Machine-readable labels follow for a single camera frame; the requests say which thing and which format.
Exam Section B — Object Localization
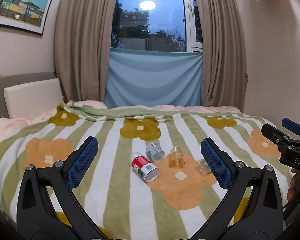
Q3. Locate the beige curtain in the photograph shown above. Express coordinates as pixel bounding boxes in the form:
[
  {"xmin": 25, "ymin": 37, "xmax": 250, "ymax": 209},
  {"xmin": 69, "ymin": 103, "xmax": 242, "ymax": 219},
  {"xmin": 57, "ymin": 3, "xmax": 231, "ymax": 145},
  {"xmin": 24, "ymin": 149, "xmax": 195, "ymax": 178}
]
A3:
[
  {"xmin": 54, "ymin": 0, "xmax": 120, "ymax": 109},
  {"xmin": 192, "ymin": 0, "xmax": 248, "ymax": 108}
]

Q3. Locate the floral striped blanket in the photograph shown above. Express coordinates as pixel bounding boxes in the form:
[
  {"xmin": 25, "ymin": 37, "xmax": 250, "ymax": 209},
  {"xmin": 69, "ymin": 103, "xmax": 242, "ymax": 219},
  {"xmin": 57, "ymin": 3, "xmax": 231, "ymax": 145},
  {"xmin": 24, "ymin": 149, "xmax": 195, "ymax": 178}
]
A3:
[{"xmin": 0, "ymin": 102, "xmax": 299, "ymax": 240}]

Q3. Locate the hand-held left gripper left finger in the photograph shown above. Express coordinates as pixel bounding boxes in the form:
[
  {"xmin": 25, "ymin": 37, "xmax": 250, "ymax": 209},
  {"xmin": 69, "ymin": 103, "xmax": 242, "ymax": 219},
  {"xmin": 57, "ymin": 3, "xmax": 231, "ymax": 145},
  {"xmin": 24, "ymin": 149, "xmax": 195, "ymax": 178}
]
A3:
[{"xmin": 16, "ymin": 136, "xmax": 108, "ymax": 240}]

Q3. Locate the person's right hand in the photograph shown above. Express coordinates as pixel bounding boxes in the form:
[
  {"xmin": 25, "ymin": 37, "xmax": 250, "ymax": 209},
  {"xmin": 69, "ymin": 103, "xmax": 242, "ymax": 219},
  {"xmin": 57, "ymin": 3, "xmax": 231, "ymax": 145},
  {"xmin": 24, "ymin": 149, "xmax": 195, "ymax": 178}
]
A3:
[{"xmin": 286, "ymin": 167, "xmax": 300, "ymax": 202}]

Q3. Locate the window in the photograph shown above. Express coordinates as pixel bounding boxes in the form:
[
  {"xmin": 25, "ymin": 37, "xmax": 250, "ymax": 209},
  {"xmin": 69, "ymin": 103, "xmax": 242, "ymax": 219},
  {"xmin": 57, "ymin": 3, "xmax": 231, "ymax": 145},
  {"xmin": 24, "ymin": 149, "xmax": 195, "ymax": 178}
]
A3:
[{"xmin": 111, "ymin": 0, "xmax": 204, "ymax": 53}]

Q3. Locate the clear plastic cup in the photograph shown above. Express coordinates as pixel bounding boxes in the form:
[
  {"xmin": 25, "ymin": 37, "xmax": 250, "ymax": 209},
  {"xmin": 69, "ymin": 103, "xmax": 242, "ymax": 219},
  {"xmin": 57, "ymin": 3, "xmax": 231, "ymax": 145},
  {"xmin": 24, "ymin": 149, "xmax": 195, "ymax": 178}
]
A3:
[{"xmin": 195, "ymin": 159, "xmax": 212, "ymax": 175}]

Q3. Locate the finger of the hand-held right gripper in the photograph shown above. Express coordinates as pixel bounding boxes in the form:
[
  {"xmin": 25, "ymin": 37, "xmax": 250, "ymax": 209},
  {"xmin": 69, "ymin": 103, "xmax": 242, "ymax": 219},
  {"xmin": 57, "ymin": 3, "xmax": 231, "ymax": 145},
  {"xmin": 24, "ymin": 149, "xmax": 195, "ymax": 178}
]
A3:
[
  {"xmin": 282, "ymin": 117, "xmax": 300, "ymax": 143},
  {"xmin": 261, "ymin": 123, "xmax": 291, "ymax": 153}
]

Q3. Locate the light blue cloth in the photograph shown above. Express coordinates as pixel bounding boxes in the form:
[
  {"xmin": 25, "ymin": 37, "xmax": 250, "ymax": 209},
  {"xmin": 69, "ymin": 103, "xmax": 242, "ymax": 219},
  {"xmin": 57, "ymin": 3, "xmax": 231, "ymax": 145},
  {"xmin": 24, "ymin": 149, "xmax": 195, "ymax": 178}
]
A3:
[{"xmin": 104, "ymin": 49, "xmax": 204, "ymax": 107}]

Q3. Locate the framed wall poster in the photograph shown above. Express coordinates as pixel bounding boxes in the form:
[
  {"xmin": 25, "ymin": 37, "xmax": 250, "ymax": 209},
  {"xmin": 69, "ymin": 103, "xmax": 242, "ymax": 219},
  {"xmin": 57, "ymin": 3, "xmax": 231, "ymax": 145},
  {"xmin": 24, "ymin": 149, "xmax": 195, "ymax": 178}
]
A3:
[{"xmin": 0, "ymin": 0, "xmax": 54, "ymax": 36}]

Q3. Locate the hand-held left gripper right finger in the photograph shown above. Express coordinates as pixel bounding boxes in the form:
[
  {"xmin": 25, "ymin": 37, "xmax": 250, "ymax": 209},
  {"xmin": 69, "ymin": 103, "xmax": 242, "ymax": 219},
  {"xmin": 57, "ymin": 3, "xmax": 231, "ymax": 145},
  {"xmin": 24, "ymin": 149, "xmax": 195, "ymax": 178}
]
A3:
[{"xmin": 190, "ymin": 137, "xmax": 283, "ymax": 240}]

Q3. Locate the red and white cup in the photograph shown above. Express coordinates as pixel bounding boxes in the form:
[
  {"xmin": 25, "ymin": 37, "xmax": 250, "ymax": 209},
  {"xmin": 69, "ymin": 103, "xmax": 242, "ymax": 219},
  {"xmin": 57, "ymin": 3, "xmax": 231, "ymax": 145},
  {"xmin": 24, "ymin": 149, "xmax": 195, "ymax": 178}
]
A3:
[{"xmin": 131, "ymin": 152, "xmax": 160, "ymax": 182}]

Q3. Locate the clear yellow cup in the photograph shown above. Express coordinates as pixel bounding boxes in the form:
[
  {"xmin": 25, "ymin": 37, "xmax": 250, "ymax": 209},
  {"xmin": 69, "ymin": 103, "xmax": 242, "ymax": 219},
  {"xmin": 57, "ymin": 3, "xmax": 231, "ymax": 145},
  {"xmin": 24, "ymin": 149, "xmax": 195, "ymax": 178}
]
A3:
[{"xmin": 169, "ymin": 147, "xmax": 185, "ymax": 168}]

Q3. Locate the white cushion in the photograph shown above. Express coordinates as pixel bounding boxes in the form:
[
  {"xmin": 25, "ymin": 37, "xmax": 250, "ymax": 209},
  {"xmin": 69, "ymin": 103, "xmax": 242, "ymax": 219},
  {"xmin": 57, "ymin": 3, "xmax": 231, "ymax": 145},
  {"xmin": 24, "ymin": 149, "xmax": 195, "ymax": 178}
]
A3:
[{"xmin": 4, "ymin": 78, "xmax": 65, "ymax": 119}]

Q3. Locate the blue and white cup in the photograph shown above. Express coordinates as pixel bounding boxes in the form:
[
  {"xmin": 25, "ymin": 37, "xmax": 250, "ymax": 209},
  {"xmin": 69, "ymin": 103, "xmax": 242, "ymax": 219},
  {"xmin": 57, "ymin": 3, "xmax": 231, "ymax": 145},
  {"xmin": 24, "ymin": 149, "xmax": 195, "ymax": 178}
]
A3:
[{"xmin": 146, "ymin": 142, "xmax": 165, "ymax": 162}]

